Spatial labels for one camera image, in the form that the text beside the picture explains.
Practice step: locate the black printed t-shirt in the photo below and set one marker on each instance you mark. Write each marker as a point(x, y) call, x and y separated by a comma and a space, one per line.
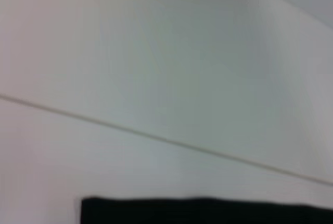
point(195, 212)

